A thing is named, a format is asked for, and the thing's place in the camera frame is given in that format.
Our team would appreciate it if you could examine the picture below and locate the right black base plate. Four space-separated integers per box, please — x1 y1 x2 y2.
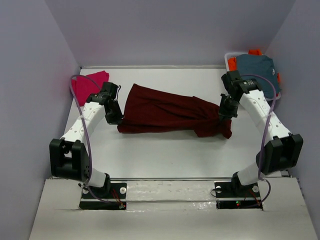
210 181 263 210

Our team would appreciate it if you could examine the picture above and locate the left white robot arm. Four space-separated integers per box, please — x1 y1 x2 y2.
49 92 123 198

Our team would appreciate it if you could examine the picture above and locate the dark red t shirt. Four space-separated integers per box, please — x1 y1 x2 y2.
117 84 232 139

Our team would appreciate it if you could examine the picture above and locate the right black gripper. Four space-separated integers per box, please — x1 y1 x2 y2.
219 93 240 122

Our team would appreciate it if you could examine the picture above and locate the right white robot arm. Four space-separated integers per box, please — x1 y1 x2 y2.
218 71 304 196

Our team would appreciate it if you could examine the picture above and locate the white laundry basket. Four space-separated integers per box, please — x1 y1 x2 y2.
223 51 285 103

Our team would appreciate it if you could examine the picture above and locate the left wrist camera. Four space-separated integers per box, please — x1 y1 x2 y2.
101 82 122 100

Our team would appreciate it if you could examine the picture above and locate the teal blue t shirt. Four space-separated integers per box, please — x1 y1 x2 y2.
235 54 281 100

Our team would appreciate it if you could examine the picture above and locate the orange t shirt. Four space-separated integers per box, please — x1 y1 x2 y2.
227 48 282 83

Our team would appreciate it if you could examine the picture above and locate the folded pink t shirt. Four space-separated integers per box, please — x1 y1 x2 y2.
71 71 110 107

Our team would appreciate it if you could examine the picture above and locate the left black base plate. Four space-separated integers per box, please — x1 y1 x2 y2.
78 181 127 211

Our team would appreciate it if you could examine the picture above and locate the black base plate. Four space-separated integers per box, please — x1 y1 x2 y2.
78 181 127 211
210 181 263 210

